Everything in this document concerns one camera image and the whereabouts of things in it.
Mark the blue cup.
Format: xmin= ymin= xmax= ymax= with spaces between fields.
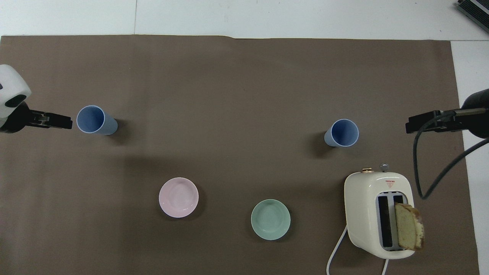
xmin=324 ymin=119 xmax=360 ymax=148
xmin=76 ymin=105 xmax=118 ymax=136

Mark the green bowl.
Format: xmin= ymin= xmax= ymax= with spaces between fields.
xmin=251 ymin=199 xmax=291 ymax=241

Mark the pink bowl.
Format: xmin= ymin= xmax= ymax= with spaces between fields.
xmin=159 ymin=177 xmax=199 ymax=219

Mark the slice of bread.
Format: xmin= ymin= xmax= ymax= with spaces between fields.
xmin=394 ymin=203 xmax=426 ymax=252

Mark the white power cord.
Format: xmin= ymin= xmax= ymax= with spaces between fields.
xmin=326 ymin=225 xmax=390 ymax=275

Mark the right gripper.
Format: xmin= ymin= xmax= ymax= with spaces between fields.
xmin=445 ymin=89 xmax=489 ymax=139

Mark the cream toaster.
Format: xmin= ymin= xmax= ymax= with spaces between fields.
xmin=343 ymin=163 xmax=416 ymax=260

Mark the black cable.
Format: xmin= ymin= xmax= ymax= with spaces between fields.
xmin=413 ymin=108 xmax=489 ymax=200

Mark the black stand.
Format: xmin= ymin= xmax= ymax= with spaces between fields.
xmin=456 ymin=0 xmax=489 ymax=23

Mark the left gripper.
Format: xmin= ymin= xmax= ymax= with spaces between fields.
xmin=0 ymin=101 xmax=36 ymax=134

